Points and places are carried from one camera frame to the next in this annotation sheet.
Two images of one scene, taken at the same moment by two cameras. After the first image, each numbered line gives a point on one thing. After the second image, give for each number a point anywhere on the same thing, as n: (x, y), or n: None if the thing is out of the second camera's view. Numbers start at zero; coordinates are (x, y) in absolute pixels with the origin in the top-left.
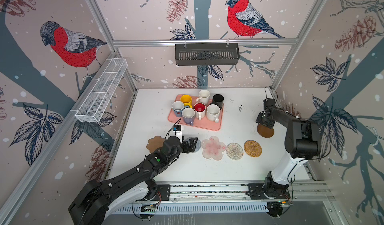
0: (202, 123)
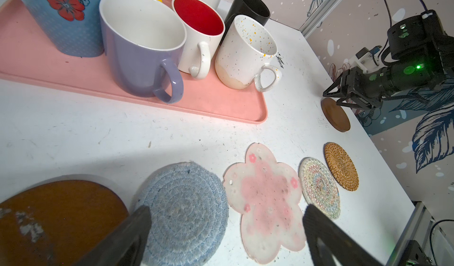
0: (23, 57)
